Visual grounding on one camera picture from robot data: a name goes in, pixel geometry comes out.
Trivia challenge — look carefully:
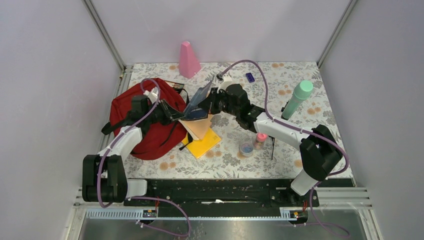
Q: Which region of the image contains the red student backpack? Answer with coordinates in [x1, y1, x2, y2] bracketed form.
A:
[101, 78, 187, 160]

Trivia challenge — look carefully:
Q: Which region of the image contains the slotted cable duct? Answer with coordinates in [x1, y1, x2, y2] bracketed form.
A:
[85, 207, 301, 221]

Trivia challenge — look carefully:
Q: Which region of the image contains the yellow notebook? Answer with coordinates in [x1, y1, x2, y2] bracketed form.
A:
[179, 128, 221, 159]

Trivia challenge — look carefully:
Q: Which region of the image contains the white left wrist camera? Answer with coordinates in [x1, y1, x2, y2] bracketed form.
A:
[143, 87, 159, 105]

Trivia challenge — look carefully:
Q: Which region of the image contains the small purple eraser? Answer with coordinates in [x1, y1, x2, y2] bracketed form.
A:
[245, 72, 255, 83]

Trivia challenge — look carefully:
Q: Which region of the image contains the floral table mat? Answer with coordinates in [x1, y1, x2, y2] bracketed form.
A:
[124, 61, 342, 179]

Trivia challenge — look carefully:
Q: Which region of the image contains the pink capped small bottle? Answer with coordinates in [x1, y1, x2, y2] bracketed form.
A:
[253, 133, 268, 150]

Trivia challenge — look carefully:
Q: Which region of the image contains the orange paper folder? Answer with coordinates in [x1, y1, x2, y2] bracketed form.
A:
[179, 114, 213, 141]

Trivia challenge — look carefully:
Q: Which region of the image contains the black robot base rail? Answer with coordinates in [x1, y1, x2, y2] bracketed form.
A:
[113, 178, 355, 218]

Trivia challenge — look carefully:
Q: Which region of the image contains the clear cup with colourful bits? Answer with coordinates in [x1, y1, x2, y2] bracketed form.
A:
[238, 140, 254, 158]

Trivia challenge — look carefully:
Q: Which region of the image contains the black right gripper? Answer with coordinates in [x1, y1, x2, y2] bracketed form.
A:
[198, 87, 240, 117]

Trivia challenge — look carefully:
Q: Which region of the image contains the pink cone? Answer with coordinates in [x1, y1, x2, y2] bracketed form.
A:
[178, 41, 202, 79]

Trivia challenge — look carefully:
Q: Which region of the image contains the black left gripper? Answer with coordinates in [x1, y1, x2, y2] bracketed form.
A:
[145, 99, 185, 126]

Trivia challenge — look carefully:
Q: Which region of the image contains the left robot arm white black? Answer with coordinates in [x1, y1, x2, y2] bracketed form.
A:
[82, 95, 186, 204]

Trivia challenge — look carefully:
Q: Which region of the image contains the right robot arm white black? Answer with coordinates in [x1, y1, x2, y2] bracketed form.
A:
[198, 84, 343, 206]

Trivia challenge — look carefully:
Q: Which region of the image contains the mint green bottle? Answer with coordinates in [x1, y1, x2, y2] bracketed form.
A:
[281, 80, 314, 120]

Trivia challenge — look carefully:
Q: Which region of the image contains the dark blue book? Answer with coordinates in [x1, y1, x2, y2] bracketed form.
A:
[182, 80, 213, 121]

